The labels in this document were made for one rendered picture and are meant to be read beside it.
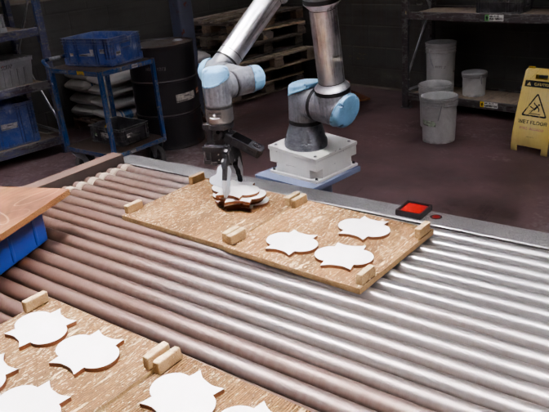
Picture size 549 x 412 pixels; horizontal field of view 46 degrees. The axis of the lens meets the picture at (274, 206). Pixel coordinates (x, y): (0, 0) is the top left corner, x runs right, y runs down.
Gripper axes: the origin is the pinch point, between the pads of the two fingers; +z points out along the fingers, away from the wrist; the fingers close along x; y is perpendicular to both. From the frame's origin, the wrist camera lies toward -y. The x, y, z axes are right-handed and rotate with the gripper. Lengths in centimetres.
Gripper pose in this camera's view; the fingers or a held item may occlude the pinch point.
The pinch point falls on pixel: (235, 189)
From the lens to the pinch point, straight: 188.1
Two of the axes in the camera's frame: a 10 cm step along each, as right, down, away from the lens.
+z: 0.8, 9.2, 3.9
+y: -9.4, -0.6, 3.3
